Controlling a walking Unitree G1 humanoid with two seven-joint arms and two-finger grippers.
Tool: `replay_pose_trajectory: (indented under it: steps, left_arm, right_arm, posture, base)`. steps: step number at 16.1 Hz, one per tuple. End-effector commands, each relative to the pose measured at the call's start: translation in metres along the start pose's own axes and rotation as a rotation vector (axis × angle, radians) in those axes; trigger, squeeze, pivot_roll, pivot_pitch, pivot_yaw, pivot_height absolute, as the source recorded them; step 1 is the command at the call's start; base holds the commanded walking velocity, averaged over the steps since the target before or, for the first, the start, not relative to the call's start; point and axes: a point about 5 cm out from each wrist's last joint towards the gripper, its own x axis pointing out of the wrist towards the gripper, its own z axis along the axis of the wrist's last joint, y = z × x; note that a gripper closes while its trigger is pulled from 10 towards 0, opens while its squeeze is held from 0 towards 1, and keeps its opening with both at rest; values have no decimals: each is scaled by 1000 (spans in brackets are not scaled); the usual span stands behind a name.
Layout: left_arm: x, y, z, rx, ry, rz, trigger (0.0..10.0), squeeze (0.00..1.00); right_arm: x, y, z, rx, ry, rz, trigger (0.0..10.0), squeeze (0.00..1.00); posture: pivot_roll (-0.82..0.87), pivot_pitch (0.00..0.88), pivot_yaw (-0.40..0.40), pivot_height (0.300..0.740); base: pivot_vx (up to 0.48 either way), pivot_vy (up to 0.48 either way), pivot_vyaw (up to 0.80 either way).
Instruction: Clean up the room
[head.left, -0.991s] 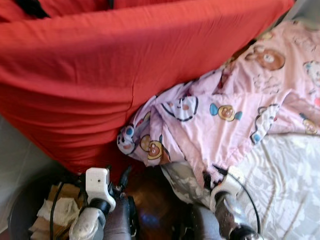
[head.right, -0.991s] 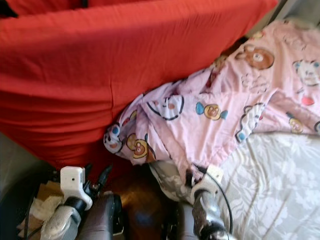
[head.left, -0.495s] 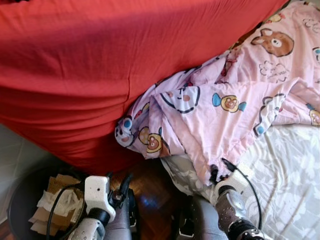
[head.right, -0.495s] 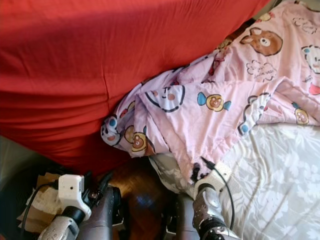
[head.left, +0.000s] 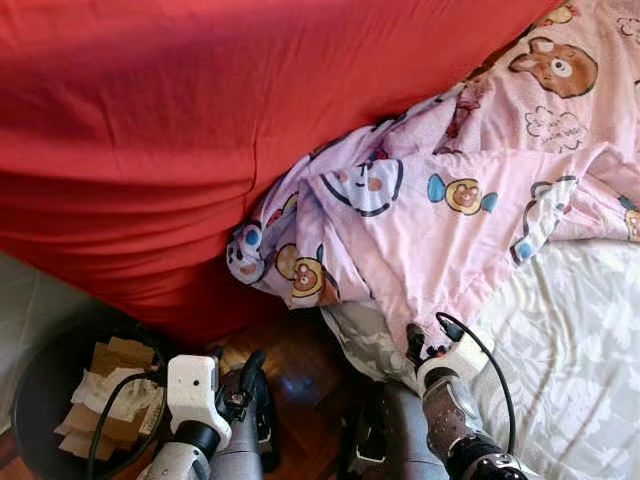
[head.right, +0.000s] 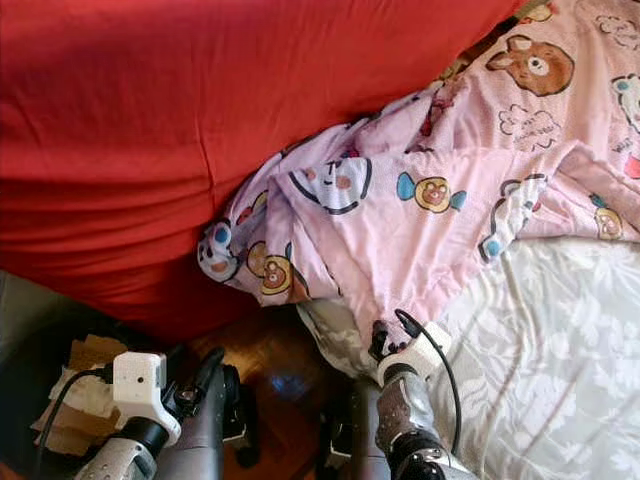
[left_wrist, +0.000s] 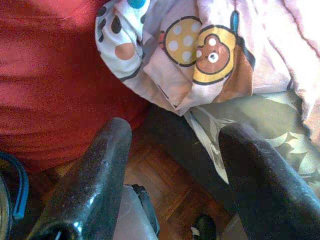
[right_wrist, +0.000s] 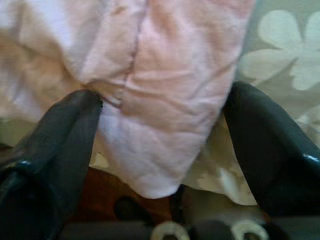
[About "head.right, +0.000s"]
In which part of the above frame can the pink cartoon print blanket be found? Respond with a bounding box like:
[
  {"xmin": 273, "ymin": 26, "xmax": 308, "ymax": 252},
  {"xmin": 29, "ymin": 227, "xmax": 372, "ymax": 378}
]
[{"xmin": 198, "ymin": 0, "xmax": 640, "ymax": 351}]

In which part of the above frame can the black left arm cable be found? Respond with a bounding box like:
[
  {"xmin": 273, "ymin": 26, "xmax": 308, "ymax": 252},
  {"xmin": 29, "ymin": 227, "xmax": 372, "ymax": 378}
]
[{"xmin": 32, "ymin": 365, "xmax": 116, "ymax": 480}]

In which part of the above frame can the grey robot right leg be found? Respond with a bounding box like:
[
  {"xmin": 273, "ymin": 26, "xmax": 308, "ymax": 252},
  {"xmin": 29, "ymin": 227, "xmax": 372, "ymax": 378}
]
[{"xmin": 315, "ymin": 380, "xmax": 391, "ymax": 480}]

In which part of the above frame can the grey robot leg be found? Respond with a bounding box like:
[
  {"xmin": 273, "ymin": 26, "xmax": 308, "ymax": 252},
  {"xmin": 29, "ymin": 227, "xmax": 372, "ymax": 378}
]
[
  {"xmin": 160, "ymin": 365, "xmax": 246, "ymax": 480},
  {"xmin": 315, "ymin": 380, "xmax": 391, "ymax": 480}
]

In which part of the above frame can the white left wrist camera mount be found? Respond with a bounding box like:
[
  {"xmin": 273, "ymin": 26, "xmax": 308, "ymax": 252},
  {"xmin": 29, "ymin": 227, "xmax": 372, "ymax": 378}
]
[{"xmin": 110, "ymin": 350, "xmax": 183, "ymax": 446}]

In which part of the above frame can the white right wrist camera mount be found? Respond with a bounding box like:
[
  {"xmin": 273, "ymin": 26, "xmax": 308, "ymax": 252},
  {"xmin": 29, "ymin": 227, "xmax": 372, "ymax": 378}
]
[{"xmin": 375, "ymin": 320, "xmax": 454, "ymax": 389}]

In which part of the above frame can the black round waste bin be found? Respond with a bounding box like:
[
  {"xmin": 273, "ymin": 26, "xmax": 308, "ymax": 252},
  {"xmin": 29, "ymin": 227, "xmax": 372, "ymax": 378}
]
[{"xmin": 0, "ymin": 318, "xmax": 126, "ymax": 480}]

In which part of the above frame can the white crumpled paper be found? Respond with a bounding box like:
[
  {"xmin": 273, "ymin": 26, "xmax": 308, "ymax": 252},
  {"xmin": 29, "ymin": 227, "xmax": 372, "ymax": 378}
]
[{"xmin": 50, "ymin": 375, "xmax": 116, "ymax": 421}]

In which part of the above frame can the red covered mattress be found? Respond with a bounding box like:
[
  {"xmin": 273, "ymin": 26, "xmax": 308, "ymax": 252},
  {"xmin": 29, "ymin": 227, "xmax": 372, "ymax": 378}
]
[{"xmin": 0, "ymin": 0, "xmax": 526, "ymax": 346}]

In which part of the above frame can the brown cardboard piece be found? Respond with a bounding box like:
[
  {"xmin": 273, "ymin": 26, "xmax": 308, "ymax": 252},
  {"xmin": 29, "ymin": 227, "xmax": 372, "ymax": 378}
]
[{"xmin": 32, "ymin": 335, "xmax": 126, "ymax": 459}]

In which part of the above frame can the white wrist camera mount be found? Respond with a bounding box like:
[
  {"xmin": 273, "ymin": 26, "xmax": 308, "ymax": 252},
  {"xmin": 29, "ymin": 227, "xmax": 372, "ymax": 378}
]
[
  {"xmin": 110, "ymin": 350, "xmax": 183, "ymax": 446},
  {"xmin": 375, "ymin": 320, "xmax": 454, "ymax": 389}
]

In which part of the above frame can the beige floral bed sheet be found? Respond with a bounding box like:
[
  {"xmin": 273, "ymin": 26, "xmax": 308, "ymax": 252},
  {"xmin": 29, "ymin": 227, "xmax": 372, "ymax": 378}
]
[{"xmin": 295, "ymin": 235, "xmax": 640, "ymax": 480}]

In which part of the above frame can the grey robot left leg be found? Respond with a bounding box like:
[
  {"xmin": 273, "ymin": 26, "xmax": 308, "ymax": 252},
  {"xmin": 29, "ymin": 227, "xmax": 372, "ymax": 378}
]
[{"xmin": 160, "ymin": 365, "xmax": 246, "ymax": 480}]

